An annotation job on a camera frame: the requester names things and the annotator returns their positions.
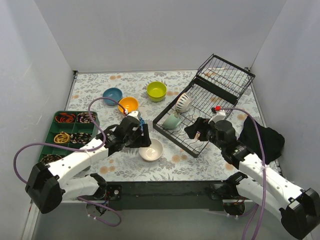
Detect beige ceramic bowl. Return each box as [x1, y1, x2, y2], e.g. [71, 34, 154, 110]
[139, 138, 164, 162]

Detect red diamond pattern bowl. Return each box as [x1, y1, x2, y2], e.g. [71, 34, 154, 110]
[139, 116, 145, 131]

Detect blue striped white bowl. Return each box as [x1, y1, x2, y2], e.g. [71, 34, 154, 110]
[175, 92, 192, 113]

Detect mint green flower bowl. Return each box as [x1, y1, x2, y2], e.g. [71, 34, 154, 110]
[162, 112, 181, 130]

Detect orange plastic bowl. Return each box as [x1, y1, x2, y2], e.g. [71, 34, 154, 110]
[118, 96, 139, 114]

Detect blue ceramic bowl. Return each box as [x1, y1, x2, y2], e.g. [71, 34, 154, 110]
[102, 87, 123, 106]

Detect black wire dish rack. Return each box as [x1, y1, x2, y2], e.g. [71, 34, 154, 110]
[152, 54, 255, 158]

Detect lime green bowl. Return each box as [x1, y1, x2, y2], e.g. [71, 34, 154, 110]
[146, 81, 167, 98]
[147, 94, 166, 102]

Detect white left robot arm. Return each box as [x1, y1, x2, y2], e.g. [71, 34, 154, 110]
[25, 115, 151, 214]

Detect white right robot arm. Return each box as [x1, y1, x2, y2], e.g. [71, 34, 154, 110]
[184, 117, 320, 240]

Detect dark patterned rubber bands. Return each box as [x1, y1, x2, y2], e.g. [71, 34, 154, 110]
[76, 112, 92, 124]

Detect black cloth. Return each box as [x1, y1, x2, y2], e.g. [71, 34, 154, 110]
[238, 117, 285, 165]

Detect green compartment tray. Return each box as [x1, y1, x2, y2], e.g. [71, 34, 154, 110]
[38, 111, 98, 164]

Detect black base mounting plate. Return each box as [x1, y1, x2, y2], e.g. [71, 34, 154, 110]
[83, 180, 248, 215]

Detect yellow rubber bands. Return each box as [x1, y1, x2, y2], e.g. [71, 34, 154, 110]
[53, 131, 71, 144]

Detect orange rubber bands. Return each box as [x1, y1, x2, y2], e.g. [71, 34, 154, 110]
[54, 112, 76, 123]

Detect brown rubber bands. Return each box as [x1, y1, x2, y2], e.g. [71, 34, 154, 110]
[39, 154, 63, 165]

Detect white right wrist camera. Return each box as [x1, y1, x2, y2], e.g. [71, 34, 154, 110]
[209, 106, 226, 123]

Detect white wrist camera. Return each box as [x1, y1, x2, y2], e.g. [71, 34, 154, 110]
[209, 106, 226, 123]
[126, 110, 141, 121]

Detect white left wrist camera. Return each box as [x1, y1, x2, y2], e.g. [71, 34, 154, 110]
[126, 110, 141, 121]

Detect aluminium frame rail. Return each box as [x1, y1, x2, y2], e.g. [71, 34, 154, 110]
[21, 181, 313, 240]

